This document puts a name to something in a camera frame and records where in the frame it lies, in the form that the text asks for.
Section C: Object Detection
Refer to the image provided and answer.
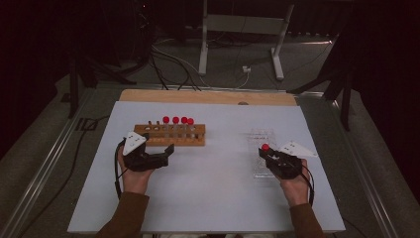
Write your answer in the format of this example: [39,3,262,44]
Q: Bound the light blue table mat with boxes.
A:
[66,99,347,235]

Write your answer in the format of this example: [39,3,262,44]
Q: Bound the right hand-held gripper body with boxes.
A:
[264,141,319,180]

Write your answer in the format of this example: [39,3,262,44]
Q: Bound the black tripod stand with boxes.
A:
[286,31,354,132]
[66,49,139,120]

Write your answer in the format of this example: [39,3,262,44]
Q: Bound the metal floor rail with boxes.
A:
[0,88,97,238]
[328,98,401,238]

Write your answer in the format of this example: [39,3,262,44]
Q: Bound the person's right hand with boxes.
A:
[279,159,311,208]

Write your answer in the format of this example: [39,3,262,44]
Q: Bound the left hand-held gripper cable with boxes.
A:
[113,138,129,201]

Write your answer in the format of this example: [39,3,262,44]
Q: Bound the grey metal stand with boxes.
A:
[197,0,296,81]

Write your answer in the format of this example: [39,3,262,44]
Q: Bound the hand-held gripper cable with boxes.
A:
[113,138,129,201]
[299,164,316,207]

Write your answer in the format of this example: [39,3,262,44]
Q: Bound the wooden test tube rack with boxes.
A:
[133,120,207,148]

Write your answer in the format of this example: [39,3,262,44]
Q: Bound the white plug with cable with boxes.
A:
[235,65,253,90]

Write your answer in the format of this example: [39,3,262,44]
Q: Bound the right hand-held gripper cable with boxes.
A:
[299,164,316,207]

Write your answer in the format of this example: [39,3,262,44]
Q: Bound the black floor cable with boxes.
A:
[18,114,111,238]

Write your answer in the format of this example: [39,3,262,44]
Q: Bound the clear plastic tube rack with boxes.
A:
[247,128,281,179]

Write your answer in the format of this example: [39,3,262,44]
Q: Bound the person's left hand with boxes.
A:
[117,154,157,196]

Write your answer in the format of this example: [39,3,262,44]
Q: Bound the bundle of black cables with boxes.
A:
[149,44,212,92]

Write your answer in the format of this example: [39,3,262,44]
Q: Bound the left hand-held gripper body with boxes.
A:
[122,131,170,173]

